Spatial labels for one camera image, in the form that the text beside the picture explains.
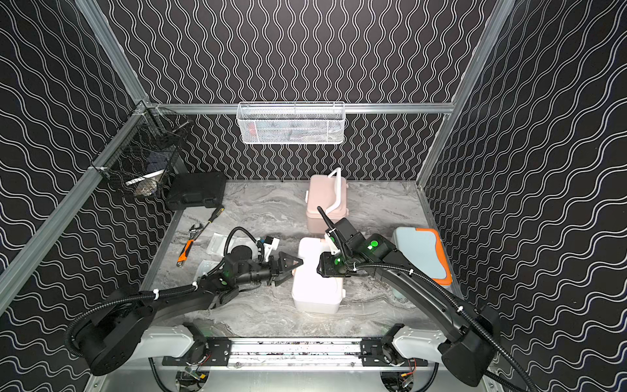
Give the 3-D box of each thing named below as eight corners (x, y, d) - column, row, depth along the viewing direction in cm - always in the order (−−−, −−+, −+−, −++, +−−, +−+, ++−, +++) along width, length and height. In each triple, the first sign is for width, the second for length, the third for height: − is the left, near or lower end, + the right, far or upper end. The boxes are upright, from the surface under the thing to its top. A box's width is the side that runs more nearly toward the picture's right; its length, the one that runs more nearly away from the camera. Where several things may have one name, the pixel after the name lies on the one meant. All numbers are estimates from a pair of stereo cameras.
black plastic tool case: (163, 211, 111) (157, 203, 107) (181, 176, 125) (176, 168, 121) (218, 211, 111) (214, 203, 107) (229, 177, 126) (226, 168, 121)
